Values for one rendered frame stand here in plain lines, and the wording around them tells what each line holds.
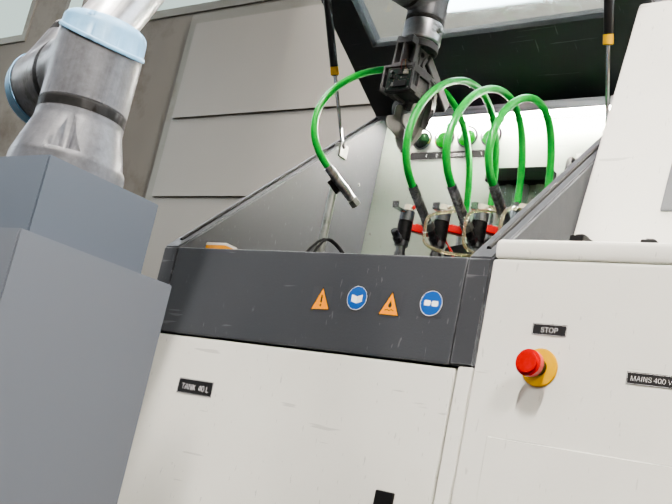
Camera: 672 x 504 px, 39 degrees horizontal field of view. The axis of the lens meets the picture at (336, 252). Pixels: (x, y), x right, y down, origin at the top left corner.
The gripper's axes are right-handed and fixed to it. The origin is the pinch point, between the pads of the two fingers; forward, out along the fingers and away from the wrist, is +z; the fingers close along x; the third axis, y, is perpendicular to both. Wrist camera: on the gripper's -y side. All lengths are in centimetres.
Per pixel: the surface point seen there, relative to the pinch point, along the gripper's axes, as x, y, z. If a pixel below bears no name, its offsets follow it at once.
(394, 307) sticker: 19.9, 21.5, 35.4
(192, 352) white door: -21, 21, 46
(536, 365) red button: 46, 25, 42
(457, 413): 34, 21, 50
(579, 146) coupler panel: 19.1, -32.1, -12.5
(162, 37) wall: -328, -185, -158
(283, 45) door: -226, -183, -140
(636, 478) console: 60, 22, 54
